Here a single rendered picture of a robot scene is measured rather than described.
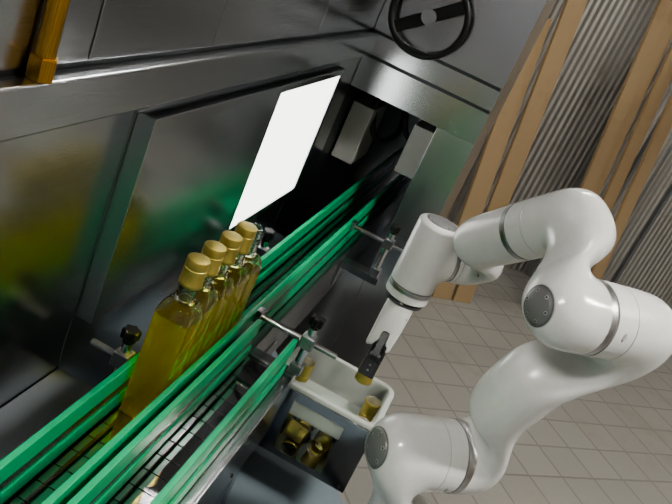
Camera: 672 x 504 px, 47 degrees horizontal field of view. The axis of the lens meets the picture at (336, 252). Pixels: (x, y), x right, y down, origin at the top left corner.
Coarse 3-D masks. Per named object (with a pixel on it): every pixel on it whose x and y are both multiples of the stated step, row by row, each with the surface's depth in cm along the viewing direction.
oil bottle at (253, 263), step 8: (248, 256) 132; (256, 256) 133; (248, 264) 131; (256, 264) 132; (256, 272) 134; (248, 280) 132; (248, 288) 134; (248, 296) 137; (240, 304) 134; (240, 312) 138; (232, 320) 135
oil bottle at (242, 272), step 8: (232, 272) 126; (240, 272) 127; (248, 272) 129; (240, 280) 127; (240, 288) 129; (232, 296) 127; (240, 296) 131; (232, 304) 129; (232, 312) 132; (224, 320) 129; (224, 328) 132; (216, 336) 130
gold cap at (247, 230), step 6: (240, 222) 125; (246, 222) 126; (240, 228) 124; (246, 228) 124; (252, 228) 125; (240, 234) 124; (246, 234) 124; (252, 234) 124; (246, 240) 124; (252, 240) 125; (246, 246) 125; (240, 252) 125; (246, 252) 126
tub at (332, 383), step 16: (320, 352) 164; (320, 368) 165; (336, 368) 164; (352, 368) 163; (304, 384) 164; (320, 384) 166; (336, 384) 165; (352, 384) 164; (384, 384) 163; (320, 400) 149; (336, 400) 163; (352, 400) 165; (384, 400) 160; (352, 416) 148
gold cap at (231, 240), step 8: (224, 232) 120; (232, 232) 121; (224, 240) 119; (232, 240) 118; (240, 240) 119; (232, 248) 119; (224, 256) 119; (232, 256) 120; (224, 264) 120; (232, 264) 121
